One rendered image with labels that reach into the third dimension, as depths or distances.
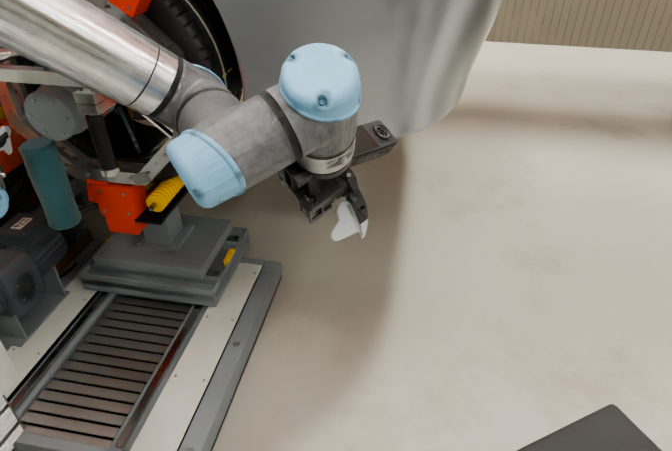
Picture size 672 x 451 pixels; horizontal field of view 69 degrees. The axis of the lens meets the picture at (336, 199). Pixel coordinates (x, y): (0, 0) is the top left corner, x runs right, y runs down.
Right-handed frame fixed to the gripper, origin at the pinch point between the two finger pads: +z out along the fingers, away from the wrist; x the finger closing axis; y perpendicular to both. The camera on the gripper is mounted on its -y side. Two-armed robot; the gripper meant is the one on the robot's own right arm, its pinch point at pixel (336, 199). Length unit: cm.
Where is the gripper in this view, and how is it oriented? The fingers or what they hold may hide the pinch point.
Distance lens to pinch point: 77.7
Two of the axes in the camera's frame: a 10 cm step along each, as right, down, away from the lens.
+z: -0.1, 3.6, 9.3
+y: -7.9, 5.7, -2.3
